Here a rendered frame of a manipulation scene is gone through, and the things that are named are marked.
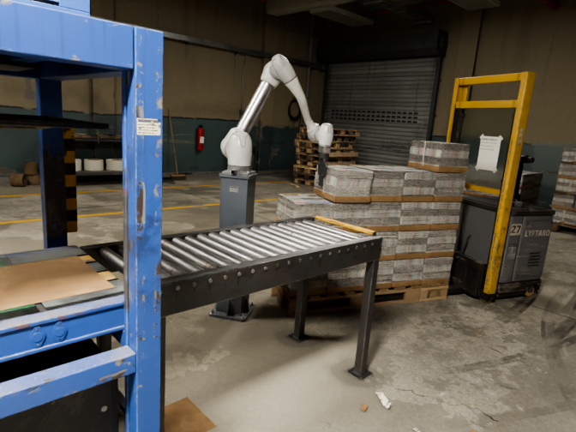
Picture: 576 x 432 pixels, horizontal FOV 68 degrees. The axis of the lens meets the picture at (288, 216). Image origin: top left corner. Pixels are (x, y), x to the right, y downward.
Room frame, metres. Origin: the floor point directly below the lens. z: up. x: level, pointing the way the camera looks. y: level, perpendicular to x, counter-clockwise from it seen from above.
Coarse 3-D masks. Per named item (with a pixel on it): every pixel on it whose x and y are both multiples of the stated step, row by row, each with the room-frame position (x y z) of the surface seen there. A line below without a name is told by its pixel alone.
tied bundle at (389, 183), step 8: (376, 176) 3.10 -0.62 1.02; (384, 176) 3.13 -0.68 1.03; (392, 176) 3.15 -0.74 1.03; (400, 176) 3.18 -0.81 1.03; (376, 184) 3.11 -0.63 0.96; (384, 184) 3.14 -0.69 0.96; (392, 184) 3.16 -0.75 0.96; (400, 184) 3.18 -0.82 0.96; (376, 192) 3.11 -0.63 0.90; (384, 192) 3.13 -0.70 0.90; (392, 192) 3.16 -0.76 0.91; (400, 192) 3.18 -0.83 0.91
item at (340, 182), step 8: (328, 168) 3.09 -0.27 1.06; (336, 168) 3.04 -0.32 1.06; (328, 176) 3.08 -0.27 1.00; (336, 176) 2.96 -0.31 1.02; (344, 176) 2.97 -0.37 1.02; (352, 176) 3.00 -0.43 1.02; (360, 176) 3.01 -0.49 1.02; (368, 176) 3.03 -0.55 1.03; (328, 184) 3.05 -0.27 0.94; (336, 184) 2.95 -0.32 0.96; (344, 184) 2.98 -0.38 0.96; (352, 184) 3.00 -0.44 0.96; (360, 184) 3.02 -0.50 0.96; (368, 184) 3.04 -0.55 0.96; (328, 192) 3.05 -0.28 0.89; (336, 192) 2.96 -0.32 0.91; (344, 192) 2.98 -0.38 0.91; (352, 192) 3.00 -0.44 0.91; (360, 192) 3.03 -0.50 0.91; (368, 192) 3.05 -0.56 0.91
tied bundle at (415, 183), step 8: (408, 176) 3.20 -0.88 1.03; (416, 176) 3.23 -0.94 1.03; (424, 176) 3.26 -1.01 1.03; (432, 176) 3.29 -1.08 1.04; (408, 184) 3.21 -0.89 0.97; (416, 184) 3.24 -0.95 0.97; (424, 184) 3.27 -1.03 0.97; (432, 184) 3.30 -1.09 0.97; (408, 192) 3.21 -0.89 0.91; (416, 192) 3.24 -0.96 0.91; (424, 192) 3.27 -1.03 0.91; (432, 192) 3.30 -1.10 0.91
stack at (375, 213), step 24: (288, 216) 2.98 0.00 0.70; (312, 216) 2.90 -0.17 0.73; (336, 216) 2.99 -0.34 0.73; (360, 216) 3.06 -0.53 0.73; (384, 216) 3.15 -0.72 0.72; (408, 216) 3.23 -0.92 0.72; (384, 240) 3.14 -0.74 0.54; (408, 240) 3.24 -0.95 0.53; (360, 264) 3.07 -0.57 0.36; (384, 264) 3.16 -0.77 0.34; (408, 264) 3.24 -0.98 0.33; (288, 288) 2.90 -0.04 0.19; (312, 288) 2.93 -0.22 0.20; (384, 288) 3.18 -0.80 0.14; (408, 288) 3.28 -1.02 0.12; (288, 312) 2.86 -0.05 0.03; (312, 312) 2.93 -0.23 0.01
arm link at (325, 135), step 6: (324, 126) 3.10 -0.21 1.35; (330, 126) 3.10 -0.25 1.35; (318, 132) 3.13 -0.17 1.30; (324, 132) 3.08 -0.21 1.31; (330, 132) 3.09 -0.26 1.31; (318, 138) 3.12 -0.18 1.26; (324, 138) 3.08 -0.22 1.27; (330, 138) 3.09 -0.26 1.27; (324, 144) 3.09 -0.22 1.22; (330, 144) 3.11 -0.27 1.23
